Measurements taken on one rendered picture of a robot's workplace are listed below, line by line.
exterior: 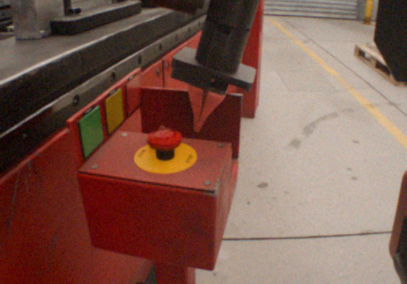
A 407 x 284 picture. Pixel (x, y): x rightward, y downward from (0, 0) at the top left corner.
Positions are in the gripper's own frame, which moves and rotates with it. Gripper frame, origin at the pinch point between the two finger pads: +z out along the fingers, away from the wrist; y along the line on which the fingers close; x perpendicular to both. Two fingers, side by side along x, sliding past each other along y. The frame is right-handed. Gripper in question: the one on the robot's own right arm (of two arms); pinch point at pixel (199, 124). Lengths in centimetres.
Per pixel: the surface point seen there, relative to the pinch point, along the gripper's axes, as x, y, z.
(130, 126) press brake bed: -17.6, 15.0, 14.6
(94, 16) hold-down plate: -18.8, 26.8, -5.3
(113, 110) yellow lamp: 5.5, 10.5, -0.9
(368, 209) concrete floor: -90, -77, 60
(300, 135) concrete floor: -161, -48, 68
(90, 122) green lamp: 11.4, 10.8, -1.8
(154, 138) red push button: 10.8, 3.2, -2.3
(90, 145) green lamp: 12.1, 10.1, 0.7
